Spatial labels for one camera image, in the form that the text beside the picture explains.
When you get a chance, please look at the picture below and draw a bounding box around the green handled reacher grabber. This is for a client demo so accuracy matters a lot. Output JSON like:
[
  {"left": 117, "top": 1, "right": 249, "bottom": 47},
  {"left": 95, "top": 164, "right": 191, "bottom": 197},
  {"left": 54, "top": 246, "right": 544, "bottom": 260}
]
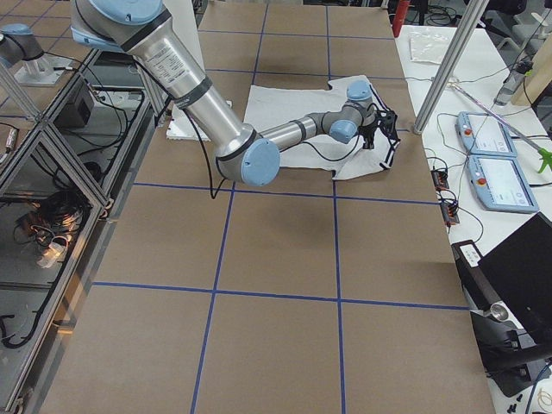
[{"left": 446, "top": 81, "right": 552, "bottom": 173}]

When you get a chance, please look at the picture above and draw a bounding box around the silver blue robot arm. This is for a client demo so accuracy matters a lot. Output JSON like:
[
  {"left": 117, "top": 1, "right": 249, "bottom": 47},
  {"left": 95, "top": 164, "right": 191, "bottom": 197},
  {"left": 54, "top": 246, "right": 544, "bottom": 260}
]
[
  {"left": 71, "top": 0, "right": 399, "bottom": 186},
  {"left": 1, "top": 23, "right": 44, "bottom": 68}
]

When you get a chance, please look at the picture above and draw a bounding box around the grey cartoon print t-shirt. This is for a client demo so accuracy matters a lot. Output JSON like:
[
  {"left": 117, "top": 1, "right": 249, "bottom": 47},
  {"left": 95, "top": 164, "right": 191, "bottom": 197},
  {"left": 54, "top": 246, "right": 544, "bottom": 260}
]
[{"left": 239, "top": 75, "right": 401, "bottom": 186}]

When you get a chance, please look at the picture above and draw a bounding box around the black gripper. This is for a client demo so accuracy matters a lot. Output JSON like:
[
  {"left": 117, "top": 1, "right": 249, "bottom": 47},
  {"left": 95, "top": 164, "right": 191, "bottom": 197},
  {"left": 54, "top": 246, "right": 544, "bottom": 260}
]
[{"left": 361, "top": 110, "right": 397, "bottom": 149}]

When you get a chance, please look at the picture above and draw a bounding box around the cable bundle under rack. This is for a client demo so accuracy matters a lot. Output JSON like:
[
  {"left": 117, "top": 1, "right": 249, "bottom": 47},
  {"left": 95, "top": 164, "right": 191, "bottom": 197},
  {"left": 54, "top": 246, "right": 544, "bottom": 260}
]
[{"left": 10, "top": 189, "right": 94, "bottom": 268}]

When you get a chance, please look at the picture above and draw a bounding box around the black camera stand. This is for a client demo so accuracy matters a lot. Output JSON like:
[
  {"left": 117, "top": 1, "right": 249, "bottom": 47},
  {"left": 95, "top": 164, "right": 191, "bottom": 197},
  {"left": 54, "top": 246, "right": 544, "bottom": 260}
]
[{"left": 470, "top": 311, "right": 551, "bottom": 397}]

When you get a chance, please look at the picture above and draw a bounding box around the upper blue teach pendant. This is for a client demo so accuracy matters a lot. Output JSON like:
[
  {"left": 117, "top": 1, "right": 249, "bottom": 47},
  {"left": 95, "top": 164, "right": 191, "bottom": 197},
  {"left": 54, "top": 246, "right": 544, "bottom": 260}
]
[{"left": 455, "top": 111, "right": 518, "bottom": 158}]

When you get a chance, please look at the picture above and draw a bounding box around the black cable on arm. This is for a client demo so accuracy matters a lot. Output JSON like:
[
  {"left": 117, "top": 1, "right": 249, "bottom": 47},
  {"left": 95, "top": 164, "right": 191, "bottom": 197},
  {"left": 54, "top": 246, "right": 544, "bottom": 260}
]
[{"left": 129, "top": 55, "right": 236, "bottom": 200}]

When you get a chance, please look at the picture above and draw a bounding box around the orange circuit board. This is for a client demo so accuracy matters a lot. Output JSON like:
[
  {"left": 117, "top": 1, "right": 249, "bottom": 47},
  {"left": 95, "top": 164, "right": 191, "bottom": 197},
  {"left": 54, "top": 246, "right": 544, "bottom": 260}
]
[
  {"left": 430, "top": 169, "right": 449, "bottom": 191},
  {"left": 439, "top": 198, "right": 460, "bottom": 228}
]

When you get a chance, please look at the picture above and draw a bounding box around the aluminium frame base rack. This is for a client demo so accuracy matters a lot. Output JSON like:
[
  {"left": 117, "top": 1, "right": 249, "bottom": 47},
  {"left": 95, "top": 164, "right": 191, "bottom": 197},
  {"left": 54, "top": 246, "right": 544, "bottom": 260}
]
[{"left": 1, "top": 51, "right": 168, "bottom": 413}]

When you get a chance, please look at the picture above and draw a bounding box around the red cylinder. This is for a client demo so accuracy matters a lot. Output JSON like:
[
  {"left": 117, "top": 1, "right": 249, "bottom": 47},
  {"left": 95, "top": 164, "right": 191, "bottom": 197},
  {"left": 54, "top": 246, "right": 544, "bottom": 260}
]
[{"left": 392, "top": 0, "right": 411, "bottom": 38}]

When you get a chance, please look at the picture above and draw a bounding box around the lower blue teach pendant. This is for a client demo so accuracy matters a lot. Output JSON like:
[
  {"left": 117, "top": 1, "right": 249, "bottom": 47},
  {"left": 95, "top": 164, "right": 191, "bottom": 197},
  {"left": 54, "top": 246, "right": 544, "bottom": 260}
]
[{"left": 467, "top": 154, "right": 539, "bottom": 214}]

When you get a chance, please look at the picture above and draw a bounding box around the blue teach pendant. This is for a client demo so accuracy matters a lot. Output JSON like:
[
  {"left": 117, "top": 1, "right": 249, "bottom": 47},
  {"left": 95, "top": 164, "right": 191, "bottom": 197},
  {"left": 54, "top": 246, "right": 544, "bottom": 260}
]
[
  {"left": 467, "top": 154, "right": 539, "bottom": 214},
  {"left": 455, "top": 111, "right": 518, "bottom": 158}
]

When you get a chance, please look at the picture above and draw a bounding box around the clear plastic bag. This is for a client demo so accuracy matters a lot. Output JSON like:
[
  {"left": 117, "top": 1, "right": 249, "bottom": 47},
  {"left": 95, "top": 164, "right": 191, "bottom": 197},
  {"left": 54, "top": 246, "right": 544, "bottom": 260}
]
[{"left": 409, "top": 28, "right": 451, "bottom": 65}]

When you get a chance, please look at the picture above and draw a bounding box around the black laptop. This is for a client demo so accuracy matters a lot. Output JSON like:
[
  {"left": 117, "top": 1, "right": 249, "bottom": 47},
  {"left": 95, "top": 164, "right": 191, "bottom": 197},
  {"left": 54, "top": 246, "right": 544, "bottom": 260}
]
[{"left": 452, "top": 212, "right": 551, "bottom": 344}]

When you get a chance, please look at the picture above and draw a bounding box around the aluminium frame post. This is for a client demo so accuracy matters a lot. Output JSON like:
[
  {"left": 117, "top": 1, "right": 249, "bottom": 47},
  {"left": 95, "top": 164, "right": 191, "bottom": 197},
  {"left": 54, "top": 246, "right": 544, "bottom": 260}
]
[{"left": 413, "top": 0, "right": 489, "bottom": 135}]

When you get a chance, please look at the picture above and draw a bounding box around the black power adapter box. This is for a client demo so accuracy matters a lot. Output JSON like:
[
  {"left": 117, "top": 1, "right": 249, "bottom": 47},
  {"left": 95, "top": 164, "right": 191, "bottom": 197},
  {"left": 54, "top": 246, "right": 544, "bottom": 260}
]
[{"left": 54, "top": 84, "right": 94, "bottom": 128}]

